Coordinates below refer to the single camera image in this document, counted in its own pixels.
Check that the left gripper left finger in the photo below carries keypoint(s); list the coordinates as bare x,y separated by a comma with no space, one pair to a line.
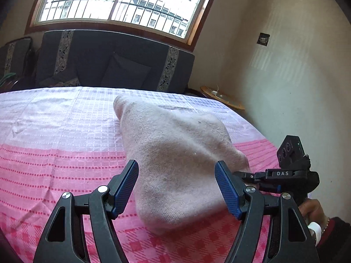
63,238

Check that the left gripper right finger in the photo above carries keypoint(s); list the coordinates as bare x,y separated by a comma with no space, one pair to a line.
289,239

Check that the beige pink knit sweater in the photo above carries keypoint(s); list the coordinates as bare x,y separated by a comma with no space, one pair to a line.
176,152

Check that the dark red sleeve forearm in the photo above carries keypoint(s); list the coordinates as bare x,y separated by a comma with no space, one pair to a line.
335,242

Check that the green clothes hanger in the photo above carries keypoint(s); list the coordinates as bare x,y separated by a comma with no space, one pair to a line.
7,77

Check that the right hand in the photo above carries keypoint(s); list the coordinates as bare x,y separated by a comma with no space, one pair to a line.
312,211

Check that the white wrist band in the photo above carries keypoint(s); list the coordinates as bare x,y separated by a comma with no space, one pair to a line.
315,231

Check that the pink checked bed sheet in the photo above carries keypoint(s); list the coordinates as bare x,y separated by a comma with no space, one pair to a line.
68,139

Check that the round wooden side table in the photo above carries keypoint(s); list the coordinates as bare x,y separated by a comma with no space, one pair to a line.
226,100

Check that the white charger on table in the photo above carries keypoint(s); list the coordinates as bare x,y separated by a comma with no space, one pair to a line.
216,93

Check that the dark cushion on sofa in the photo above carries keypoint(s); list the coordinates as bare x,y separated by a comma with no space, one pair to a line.
123,73

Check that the dark sofa with patterned stripes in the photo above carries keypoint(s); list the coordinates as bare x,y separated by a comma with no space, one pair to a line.
93,58

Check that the dark armchair with patterned stripe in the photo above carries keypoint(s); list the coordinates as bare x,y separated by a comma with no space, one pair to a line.
18,56

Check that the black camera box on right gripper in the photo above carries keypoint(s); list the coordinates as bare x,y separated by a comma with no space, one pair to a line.
290,151

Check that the black wall switch plate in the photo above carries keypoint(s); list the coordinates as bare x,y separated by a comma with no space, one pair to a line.
263,39

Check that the barred window with wooden frame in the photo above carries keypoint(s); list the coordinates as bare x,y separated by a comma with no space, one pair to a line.
175,22

